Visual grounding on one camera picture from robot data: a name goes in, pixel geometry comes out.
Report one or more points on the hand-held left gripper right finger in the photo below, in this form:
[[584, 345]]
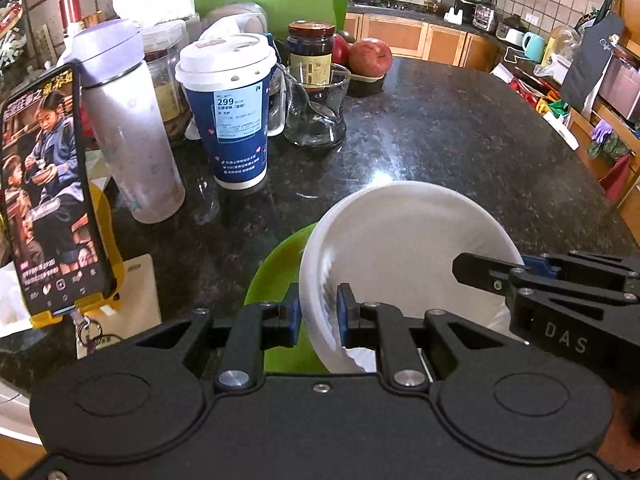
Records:
[[342, 310]]

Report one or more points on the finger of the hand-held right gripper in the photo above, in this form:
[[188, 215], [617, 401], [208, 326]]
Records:
[[480, 272], [600, 266]]

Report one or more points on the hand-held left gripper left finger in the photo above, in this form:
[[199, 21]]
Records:
[[295, 317]]

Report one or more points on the green plastic plate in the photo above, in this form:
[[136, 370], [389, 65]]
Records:
[[280, 280]]

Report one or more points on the white plastic bowl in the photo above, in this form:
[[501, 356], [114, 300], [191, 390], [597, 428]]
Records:
[[400, 240]]

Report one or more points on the wooden side cabinet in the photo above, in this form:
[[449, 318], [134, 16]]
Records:
[[632, 205]]

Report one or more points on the red towel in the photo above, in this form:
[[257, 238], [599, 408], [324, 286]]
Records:
[[617, 177]]

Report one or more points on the green patterned cloth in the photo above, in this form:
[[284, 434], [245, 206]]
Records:
[[612, 146]]

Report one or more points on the purple rubber glove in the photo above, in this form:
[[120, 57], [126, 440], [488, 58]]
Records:
[[600, 131]]

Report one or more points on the pink storage box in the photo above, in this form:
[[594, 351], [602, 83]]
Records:
[[620, 85]]

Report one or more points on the clear glass cup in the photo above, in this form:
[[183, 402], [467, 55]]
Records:
[[320, 127]]

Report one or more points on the red shopping bag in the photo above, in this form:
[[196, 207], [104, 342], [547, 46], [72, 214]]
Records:
[[532, 89]]

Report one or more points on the metal spoon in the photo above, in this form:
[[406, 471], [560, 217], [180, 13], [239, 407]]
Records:
[[322, 110]]

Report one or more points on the dark apron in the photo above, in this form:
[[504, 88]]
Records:
[[590, 65]]

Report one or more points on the yellow phone stand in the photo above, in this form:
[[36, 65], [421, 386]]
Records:
[[107, 240]]

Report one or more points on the key bunch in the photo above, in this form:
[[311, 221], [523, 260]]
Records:
[[87, 332]]

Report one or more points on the blue paper cup white lid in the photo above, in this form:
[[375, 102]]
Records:
[[235, 115]]

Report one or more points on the clear plastic bag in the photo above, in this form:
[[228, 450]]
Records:
[[562, 46]]

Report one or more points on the teal electric kettle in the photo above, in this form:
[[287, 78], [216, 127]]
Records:
[[532, 46]]

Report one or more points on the purple-lid drinking bottle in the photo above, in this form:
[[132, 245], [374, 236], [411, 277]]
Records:
[[135, 150]]

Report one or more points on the red apple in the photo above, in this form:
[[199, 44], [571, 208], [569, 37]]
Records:
[[370, 55], [341, 49]]

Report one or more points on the wooden base cabinets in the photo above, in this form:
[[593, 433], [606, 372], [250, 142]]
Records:
[[400, 35]]

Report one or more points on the clear jar appliance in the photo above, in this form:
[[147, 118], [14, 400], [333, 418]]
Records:
[[484, 16]]

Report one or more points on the white utensil stand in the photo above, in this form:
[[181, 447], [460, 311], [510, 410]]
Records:
[[455, 14]]

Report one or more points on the dark sauce jar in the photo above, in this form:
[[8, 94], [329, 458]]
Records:
[[310, 47]]

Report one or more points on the clear snack jar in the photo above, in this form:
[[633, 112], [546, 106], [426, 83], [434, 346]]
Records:
[[167, 85]]

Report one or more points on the gas stove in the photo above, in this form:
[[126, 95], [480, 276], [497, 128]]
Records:
[[395, 6]]

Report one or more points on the black smartphone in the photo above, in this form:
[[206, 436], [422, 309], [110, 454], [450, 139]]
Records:
[[45, 185]]

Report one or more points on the white paper sheet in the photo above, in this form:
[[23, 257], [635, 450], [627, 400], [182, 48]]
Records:
[[10, 295]]

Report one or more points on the green cutting board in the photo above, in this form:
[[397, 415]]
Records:
[[300, 5]]

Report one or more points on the dark printed snack bag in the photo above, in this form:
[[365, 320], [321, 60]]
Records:
[[10, 25]]

